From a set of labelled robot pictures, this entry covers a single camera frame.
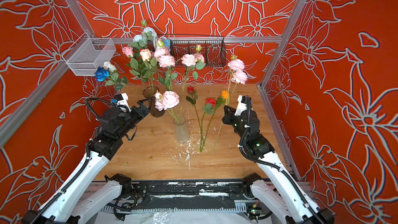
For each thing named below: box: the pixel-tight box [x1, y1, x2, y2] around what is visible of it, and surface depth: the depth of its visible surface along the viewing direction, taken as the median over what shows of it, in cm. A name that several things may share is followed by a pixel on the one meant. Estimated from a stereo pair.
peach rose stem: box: [139, 48, 154, 94], surface depth 73 cm
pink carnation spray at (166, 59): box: [154, 38, 180, 123], surface depth 68 cm
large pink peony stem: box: [154, 90, 181, 125], surface depth 66 cm
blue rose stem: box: [93, 66, 138, 93], surface depth 68 cm
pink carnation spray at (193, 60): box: [178, 44, 207, 119], surface depth 72 cm
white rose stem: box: [103, 61, 138, 91], surface depth 73 cm
